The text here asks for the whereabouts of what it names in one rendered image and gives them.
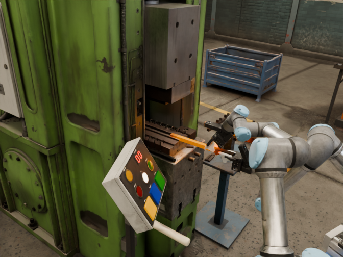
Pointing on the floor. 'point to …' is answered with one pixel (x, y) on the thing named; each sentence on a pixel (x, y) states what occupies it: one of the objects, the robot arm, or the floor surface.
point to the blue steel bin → (242, 69)
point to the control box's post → (129, 239)
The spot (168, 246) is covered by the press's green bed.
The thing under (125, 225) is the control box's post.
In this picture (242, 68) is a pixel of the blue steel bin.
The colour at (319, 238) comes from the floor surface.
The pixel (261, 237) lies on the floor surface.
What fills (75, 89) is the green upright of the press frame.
